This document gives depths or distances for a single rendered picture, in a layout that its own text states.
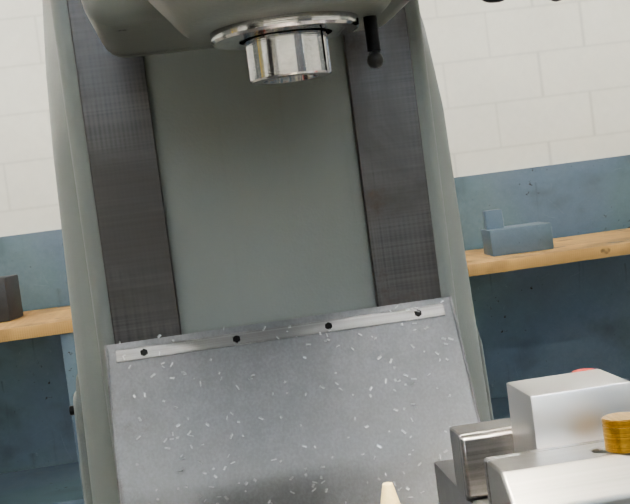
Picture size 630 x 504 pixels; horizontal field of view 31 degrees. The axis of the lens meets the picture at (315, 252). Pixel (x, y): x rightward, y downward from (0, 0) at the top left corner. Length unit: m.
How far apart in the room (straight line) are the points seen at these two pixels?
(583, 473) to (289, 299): 0.46
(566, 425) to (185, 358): 0.44
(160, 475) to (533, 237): 3.51
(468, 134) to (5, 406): 2.31
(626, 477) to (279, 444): 0.43
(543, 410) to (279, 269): 0.42
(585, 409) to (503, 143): 4.40
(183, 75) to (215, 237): 0.15
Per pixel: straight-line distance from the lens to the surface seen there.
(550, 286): 5.10
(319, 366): 1.01
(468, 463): 0.71
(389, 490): 0.62
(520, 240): 4.39
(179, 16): 0.62
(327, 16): 0.62
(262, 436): 0.99
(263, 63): 0.63
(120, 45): 0.86
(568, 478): 0.62
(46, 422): 4.96
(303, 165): 1.02
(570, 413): 0.67
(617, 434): 0.63
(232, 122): 1.02
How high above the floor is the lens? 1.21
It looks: 3 degrees down
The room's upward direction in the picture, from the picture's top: 7 degrees counter-clockwise
